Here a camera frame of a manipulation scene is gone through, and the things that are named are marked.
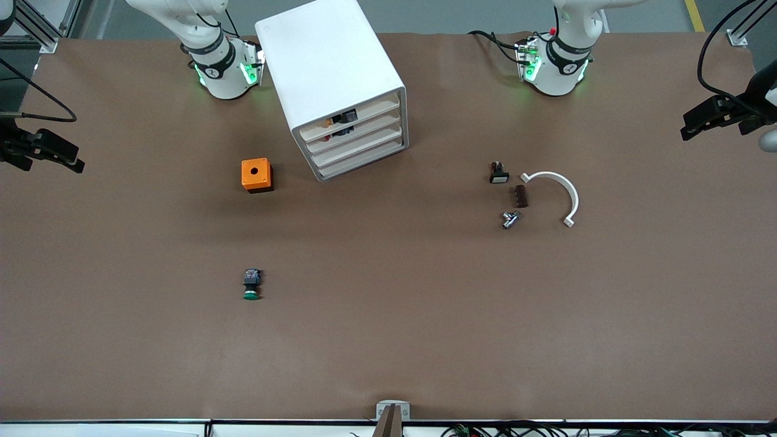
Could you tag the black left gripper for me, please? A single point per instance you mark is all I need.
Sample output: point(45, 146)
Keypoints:
point(744, 111)

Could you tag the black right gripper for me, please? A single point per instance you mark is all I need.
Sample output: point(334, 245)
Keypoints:
point(13, 147)

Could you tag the green mushroom push button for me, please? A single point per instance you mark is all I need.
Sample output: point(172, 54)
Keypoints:
point(252, 285)

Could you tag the white plastic drawer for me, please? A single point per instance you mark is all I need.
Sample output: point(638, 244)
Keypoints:
point(352, 121)
point(358, 135)
point(364, 161)
point(361, 148)

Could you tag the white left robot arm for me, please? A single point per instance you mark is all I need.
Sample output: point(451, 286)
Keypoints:
point(561, 73)

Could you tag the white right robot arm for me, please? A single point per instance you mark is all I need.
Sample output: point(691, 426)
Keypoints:
point(224, 79)

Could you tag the orange button box with hole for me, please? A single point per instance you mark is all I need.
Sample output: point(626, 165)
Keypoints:
point(261, 170)

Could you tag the white drawer cabinet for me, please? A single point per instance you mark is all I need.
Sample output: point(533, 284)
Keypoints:
point(328, 54)

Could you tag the black push button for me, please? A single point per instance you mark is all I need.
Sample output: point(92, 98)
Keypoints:
point(349, 116)

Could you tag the white curved plastic arc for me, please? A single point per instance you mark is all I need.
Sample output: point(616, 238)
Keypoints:
point(561, 182)

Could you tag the small brown block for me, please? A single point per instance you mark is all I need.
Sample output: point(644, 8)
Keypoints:
point(521, 196)

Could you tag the small silver metal connector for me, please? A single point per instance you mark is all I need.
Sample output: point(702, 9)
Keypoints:
point(510, 220)

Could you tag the aluminium frame post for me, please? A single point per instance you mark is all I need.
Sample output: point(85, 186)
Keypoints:
point(42, 33)
point(737, 38)

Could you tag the black switch with white face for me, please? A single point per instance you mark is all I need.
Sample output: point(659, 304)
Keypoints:
point(499, 176)

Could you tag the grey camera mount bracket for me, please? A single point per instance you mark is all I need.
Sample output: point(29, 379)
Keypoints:
point(382, 409)

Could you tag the brown camera pole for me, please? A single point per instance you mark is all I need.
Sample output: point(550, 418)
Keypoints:
point(390, 422)

